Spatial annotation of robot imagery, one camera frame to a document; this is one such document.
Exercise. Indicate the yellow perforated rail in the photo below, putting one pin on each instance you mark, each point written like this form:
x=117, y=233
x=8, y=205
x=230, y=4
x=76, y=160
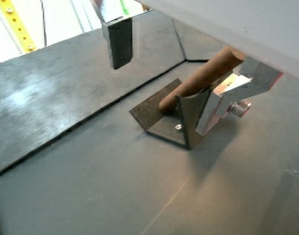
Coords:
x=16, y=27

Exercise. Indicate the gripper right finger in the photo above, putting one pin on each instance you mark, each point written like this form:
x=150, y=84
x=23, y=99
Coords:
x=253, y=78

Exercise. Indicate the brown oval cylinder peg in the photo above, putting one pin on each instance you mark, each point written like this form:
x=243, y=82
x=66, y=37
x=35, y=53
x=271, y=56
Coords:
x=222, y=63

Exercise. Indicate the black curved fixture stand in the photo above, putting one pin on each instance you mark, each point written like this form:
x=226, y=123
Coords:
x=175, y=126

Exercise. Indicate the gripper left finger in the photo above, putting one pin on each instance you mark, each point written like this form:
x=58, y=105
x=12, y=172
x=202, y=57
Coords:
x=118, y=34

